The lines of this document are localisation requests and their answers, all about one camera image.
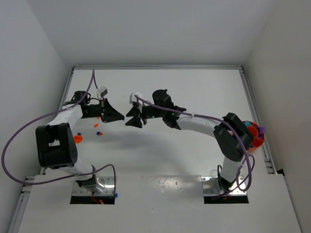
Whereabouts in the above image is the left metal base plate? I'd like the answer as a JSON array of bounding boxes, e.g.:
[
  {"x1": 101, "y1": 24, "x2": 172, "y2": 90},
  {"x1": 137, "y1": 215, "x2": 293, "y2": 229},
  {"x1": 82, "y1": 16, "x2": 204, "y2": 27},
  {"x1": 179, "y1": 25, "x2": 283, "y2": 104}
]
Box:
[{"x1": 72, "y1": 176, "x2": 116, "y2": 197}]

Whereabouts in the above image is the metal base plate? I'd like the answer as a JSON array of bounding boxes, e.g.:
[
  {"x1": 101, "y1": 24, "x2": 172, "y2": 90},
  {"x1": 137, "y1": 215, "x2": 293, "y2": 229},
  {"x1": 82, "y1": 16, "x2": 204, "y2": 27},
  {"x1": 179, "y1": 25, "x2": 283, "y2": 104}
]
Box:
[
  {"x1": 72, "y1": 176, "x2": 116, "y2": 197},
  {"x1": 202, "y1": 176, "x2": 247, "y2": 196}
]

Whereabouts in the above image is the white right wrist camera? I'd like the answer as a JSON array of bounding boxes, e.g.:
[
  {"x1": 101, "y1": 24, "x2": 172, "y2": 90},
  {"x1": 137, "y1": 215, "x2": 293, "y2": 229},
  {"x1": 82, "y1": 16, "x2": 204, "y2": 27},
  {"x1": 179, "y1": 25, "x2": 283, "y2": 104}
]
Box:
[{"x1": 129, "y1": 92, "x2": 144, "y2": 112}]

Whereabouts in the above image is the orange round lego piece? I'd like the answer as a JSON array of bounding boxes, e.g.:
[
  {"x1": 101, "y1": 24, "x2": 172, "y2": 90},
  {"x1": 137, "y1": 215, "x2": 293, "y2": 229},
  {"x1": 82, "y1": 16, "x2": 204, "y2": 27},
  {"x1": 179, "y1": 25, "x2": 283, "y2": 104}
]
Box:
[{"x1": 73, "y1": 135, "x2": 83, "y2": 144}]

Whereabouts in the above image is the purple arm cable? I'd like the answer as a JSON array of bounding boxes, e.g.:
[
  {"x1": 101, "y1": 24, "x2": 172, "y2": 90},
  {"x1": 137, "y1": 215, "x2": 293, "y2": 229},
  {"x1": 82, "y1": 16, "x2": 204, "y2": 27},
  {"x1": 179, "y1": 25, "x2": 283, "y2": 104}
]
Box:
[
  {"x1": 134, "y1": 94, "x2": 256, "y2": 197},
  {"x1": 1, "y1": 69, "x2": 116, "y2": 195}
]

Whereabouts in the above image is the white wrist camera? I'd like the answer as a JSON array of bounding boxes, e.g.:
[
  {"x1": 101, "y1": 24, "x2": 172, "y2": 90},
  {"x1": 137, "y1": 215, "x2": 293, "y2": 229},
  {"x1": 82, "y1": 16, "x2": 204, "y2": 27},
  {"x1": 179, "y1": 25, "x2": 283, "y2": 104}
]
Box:
[
  {"x1": 96, "y1": 86, "x2": 107, "y2": 99},
  {"x1": 129, "y1": 92, "x2": 144, "y2": 112}
]

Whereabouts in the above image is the orange divided round container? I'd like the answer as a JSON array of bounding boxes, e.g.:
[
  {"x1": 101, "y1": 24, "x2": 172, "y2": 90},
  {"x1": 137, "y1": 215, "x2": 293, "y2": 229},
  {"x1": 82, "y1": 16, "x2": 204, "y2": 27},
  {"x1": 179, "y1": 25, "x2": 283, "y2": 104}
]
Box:
[{"x1": 247, "y1": 121, "x2": 265, "y2": 153}]

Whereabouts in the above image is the large teal lego brick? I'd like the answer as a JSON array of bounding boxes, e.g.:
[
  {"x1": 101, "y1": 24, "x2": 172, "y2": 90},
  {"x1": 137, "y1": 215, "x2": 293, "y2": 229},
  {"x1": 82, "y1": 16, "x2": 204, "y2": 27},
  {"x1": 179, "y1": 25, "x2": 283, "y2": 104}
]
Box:
[{"x1": 244, "y1": 120, "x2": 252, "y2": 127}]

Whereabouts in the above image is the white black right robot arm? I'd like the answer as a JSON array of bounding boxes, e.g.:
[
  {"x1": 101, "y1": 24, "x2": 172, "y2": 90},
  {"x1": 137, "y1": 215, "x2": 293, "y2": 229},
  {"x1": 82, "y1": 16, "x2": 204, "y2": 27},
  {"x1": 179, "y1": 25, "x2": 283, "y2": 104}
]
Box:
[{"x1": 126, "y1": 89, "x2": 254, "y2": 193}]

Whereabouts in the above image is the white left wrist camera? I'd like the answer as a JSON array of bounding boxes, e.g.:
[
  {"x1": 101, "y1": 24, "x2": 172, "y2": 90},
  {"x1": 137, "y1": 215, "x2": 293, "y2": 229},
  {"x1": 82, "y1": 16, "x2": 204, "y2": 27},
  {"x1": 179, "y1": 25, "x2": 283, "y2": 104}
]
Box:
[{"x1": 96, "y1": 86, "x2": 107, "y2": 99}]

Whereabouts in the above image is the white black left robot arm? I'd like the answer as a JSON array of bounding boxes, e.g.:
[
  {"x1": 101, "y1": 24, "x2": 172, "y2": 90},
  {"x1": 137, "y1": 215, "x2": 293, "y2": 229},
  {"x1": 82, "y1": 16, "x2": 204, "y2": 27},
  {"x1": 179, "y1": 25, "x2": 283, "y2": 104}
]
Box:
[{"x1": 35, "y1": 86, "x2": 124, "y2": 192}]

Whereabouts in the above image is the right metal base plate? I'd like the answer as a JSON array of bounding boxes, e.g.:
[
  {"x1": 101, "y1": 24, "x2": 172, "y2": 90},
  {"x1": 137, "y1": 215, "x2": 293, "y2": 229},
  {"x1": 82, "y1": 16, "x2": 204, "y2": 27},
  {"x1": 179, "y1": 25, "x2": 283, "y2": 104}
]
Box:
[{"x1": 202, "y1": 176, "x2": 247, "y2": 196}]

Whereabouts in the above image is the purple stepped lego brick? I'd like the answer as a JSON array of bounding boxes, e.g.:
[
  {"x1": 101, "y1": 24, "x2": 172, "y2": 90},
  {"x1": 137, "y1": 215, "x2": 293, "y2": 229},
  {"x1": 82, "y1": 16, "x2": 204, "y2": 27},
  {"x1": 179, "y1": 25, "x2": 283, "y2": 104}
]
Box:
[{"x1": 256, "y1": 126, "x2": 266, "y2": 134}]

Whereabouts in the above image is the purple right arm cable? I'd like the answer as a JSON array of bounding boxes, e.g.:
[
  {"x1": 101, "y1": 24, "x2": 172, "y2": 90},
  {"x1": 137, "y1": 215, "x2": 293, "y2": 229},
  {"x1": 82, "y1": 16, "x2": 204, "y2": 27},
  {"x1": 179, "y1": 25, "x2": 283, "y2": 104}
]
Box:
[{"x1": 134, "y1": 94, "x2": 256, "y2": 197}]

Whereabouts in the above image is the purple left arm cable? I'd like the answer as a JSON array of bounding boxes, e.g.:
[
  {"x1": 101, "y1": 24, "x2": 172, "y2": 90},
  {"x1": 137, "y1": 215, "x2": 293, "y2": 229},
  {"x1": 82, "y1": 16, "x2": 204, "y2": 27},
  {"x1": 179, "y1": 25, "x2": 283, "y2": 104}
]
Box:
[{"x1": 1, "y1": 69, "x2": 116, "y2": 195}]

